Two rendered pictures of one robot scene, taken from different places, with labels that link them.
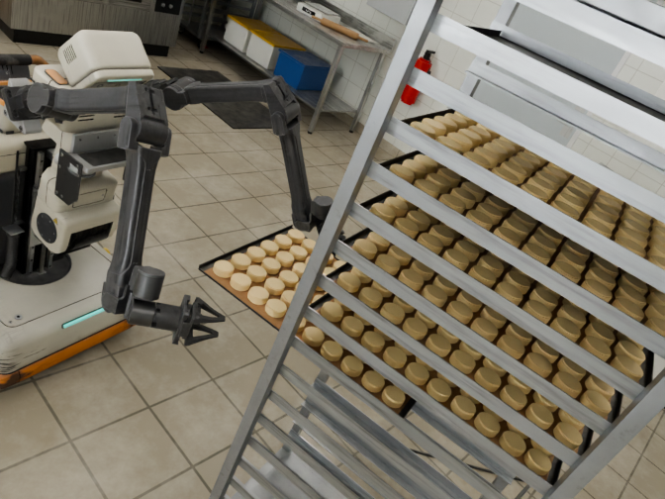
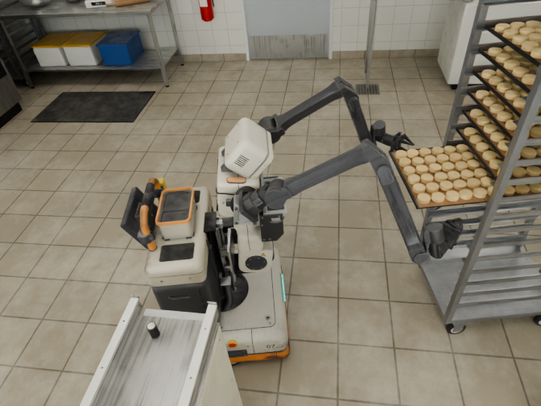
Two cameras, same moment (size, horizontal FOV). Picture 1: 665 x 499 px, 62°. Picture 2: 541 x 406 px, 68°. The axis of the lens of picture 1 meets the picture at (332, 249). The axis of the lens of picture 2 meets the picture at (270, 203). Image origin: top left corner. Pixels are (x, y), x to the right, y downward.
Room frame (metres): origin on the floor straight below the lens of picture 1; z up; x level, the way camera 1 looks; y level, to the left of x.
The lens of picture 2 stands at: (0.21, 1.22, 2.08)
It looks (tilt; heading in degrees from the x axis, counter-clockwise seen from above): 42 degrees down; 340
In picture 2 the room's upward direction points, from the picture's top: 6 degrees counter-clockwise
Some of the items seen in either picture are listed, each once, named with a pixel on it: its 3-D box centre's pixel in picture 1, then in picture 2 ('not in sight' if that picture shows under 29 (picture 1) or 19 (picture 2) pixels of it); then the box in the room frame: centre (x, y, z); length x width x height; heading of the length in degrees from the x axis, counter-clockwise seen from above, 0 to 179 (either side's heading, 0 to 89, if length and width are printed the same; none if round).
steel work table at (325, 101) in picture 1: (288, 46); (95, 38); (5.67, 1.24, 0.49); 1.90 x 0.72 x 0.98; 58
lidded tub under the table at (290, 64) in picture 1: (303, 70); (121, 47); (5.51, 0.99, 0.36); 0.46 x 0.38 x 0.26; 150
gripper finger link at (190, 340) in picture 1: (200, 327); not in sight; (0.95, 0.21, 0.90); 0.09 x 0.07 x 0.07; 114
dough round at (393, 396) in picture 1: (393, 396); not in sight; (0.93, -0.25, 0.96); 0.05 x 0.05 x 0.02
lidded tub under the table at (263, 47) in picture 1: (275, 51); (88, 48); (5.75, 1.37, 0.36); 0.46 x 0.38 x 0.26; 148
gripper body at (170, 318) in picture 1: (169, 317); (445, 239); (0.92, 0.27, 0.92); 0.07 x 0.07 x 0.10; 24
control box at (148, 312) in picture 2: not in sight; (179, 325); (1.13, 1.29, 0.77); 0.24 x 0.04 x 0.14; 57
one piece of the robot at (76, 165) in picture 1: (103, 163); (267, 203); (1.48, 0.77, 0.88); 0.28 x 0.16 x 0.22; 159
